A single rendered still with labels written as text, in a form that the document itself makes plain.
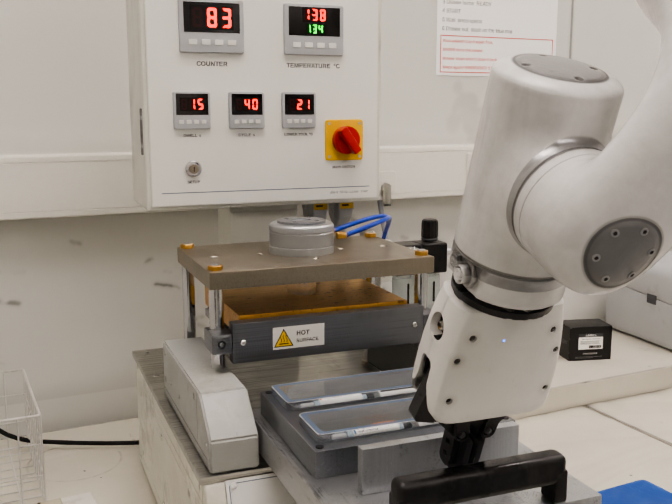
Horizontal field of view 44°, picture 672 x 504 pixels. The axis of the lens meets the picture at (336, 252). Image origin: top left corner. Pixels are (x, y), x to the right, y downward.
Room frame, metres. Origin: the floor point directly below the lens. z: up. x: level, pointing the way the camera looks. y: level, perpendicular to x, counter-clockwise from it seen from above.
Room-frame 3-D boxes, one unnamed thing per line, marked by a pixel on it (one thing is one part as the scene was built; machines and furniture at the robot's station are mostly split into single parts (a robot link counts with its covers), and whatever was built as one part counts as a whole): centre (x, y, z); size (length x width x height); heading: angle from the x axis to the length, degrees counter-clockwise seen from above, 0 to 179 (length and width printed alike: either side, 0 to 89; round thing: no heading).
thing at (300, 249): (1.04, 0.03, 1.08); 0.31 x 0.24 x 0.13; 112
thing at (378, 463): (0.74, -0.06, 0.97); 0.30 x 0.22 x 0.08; 22
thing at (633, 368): (1.61, -0.46, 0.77); 0.84 x 0.30 x 0.04; 116
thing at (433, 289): (1.20, -0.12, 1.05); 0.15 x 0.05 x 0.15; 112
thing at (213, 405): (0.88, 0.15, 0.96); 0.25 x 0.05 x 0.07; 22
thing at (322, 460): (0.78, -0.05, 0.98); 0.20 x 0.17 x 0.03; 112
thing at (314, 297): (1.00, 0.03, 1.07); 0.22 x 0.17 x 0.10; 112
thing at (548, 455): (0.61, -0.11, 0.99); 0.15 x 0.02 x 0.04; 112
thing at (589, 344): (1.60, -0.49, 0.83); 0.09 x 0.06 x 0.07; 99
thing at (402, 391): (0.82, -0.03, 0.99); 0.18 x 0.06 x 0.02; 112
